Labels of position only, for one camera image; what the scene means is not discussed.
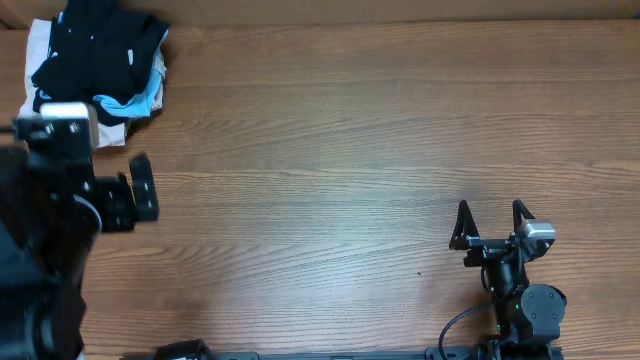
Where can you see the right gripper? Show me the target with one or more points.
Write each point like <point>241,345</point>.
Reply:
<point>464,236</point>

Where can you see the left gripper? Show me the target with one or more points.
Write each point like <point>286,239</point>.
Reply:
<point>115,190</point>

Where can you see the black t-shirt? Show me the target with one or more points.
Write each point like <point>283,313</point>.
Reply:
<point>98,48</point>

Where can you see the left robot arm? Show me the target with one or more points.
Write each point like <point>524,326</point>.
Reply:
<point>53,207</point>

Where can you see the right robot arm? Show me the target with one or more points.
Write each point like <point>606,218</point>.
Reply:
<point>528,316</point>

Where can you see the beige folded garment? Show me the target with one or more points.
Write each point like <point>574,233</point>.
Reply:
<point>35,45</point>

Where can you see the light blue printed shirt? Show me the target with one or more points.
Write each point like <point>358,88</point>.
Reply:
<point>112,67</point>

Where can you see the folded black garment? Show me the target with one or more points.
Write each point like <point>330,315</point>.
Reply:
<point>108,119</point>

